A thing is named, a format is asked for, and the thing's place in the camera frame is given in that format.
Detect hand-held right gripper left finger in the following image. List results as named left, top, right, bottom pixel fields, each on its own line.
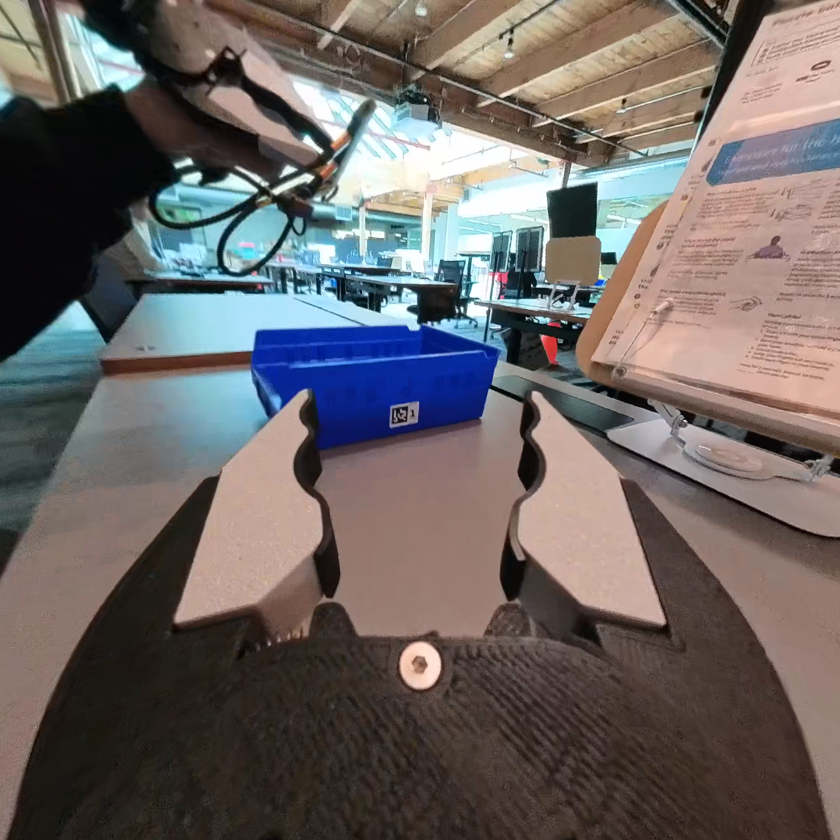
left=172, top=388, right=342, bottom=636

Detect person's left forearm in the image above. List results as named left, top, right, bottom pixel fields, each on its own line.
left=0, top=87, right=179, bottom=363

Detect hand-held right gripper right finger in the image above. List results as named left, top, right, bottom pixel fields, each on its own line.
left=500, top=391, right=668, bottom=636

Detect black usb cable orange plugs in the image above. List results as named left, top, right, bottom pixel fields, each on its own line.
left=147, top=49, right=379, bottom=278

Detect black monitor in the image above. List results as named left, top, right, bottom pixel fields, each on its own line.
left=546, top=182, right=599, bottom=240

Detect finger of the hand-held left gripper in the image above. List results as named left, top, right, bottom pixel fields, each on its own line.
left=205, top=47, right=324, bottom=168

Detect printed instruction sheets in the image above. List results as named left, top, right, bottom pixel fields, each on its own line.
left=591, top=0, right=840, bottom=421

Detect wooden document stand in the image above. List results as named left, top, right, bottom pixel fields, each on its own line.
left=545, top=236, right=602, bottom=309
left=575, top=0, right=840, bottom=540

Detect person's left hand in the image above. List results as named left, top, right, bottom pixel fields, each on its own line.
left=123, top=74, right=278, bottom=181

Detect black office chair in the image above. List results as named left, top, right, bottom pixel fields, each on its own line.
left=407, top=259, right=480, bottom=329

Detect ceiling projector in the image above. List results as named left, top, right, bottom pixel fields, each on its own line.
left=392, top=92, right=442, bottom=126

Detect blue plastic bin white tag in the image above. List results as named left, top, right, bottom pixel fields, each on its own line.
left=251, top=325, right=501, bottom=451

